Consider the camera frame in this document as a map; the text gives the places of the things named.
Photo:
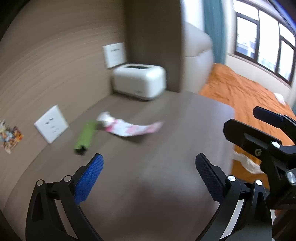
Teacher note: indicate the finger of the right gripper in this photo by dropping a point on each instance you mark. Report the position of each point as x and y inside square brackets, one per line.
[268, 116]

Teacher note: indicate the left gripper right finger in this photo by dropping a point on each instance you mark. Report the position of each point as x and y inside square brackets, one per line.
[212, 176]

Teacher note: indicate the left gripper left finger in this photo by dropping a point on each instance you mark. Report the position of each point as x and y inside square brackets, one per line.
[85, 178]

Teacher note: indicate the green tube wrapper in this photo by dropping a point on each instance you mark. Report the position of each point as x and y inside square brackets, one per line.
[85, 137]

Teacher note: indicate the pink white toothpaste tube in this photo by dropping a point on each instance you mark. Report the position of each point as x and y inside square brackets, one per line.
[122, 128]

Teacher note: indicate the orange bed blanket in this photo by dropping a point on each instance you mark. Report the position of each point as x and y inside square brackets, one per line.
[228, 87]

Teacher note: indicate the dark framed window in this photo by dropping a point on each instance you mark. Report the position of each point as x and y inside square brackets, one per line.
[264, 40]

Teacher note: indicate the beige padded headboard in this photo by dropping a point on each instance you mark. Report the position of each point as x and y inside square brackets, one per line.
[198, 58]

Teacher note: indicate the white toaster-like appliance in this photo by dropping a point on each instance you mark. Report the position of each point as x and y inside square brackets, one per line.
[145, 82]

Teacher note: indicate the teal curtain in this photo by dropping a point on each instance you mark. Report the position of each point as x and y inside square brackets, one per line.
[215, 28]

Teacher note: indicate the white wall power socket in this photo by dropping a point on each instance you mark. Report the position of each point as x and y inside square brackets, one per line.
[51, 124]

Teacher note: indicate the colourful wall stickers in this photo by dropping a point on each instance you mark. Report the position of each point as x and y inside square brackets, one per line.
[10, 137]

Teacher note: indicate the white wall switch plate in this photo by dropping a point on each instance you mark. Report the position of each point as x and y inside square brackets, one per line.
[114, 54]

